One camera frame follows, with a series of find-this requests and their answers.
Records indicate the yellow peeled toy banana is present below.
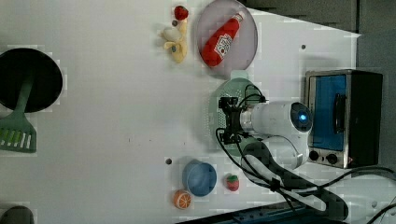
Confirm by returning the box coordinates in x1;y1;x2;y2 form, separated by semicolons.
162;19;188;63

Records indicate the red plush ketchup bottle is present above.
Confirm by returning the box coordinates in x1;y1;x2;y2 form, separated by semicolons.
201;11;245;67

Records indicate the grey round plate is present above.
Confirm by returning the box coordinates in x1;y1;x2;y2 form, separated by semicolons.
196;0;258;77

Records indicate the silver black toaster oven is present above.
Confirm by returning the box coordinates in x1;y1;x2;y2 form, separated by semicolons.
305;69;383;169

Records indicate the blue plastic bowl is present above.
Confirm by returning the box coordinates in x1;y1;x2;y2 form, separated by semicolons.
182;160;217;197

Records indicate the black round pan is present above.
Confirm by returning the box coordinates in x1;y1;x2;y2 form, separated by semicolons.
0;48;63;113

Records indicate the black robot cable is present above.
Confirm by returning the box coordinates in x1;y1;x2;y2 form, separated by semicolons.
215;83;396;224

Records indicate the red toy strawberry bottom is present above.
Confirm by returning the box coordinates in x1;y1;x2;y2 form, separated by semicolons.
226;175;239;191

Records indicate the green slotted spatula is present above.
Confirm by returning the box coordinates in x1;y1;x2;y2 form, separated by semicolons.
0;77;36;153

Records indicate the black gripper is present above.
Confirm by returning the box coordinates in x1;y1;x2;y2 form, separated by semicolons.
219;97;242;145

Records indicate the orange slice toy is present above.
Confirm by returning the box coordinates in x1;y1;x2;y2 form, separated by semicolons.
173;189;191;210

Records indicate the grey object bottom left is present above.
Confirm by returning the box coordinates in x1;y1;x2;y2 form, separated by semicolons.
0;206;35;224

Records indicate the mint green plastic strainer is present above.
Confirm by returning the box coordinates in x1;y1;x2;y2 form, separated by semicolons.
208;71;266;157

